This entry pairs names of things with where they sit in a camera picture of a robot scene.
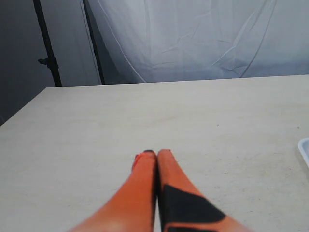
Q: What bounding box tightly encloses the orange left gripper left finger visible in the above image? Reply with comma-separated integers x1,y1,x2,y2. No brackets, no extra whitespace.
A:
71,150,157,232

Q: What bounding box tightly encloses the white backdrop cloth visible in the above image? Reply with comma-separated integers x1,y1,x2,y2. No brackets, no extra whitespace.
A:
86,0,309,84

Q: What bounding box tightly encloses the white plastic tray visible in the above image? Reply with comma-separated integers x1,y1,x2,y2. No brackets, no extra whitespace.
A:
298,138,309,168

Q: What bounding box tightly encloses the black backdrop stand pole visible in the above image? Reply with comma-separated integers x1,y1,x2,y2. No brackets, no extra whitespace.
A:
33,0,62,87

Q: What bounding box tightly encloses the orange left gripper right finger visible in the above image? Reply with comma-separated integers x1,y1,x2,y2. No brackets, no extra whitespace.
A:
157,149,251,232

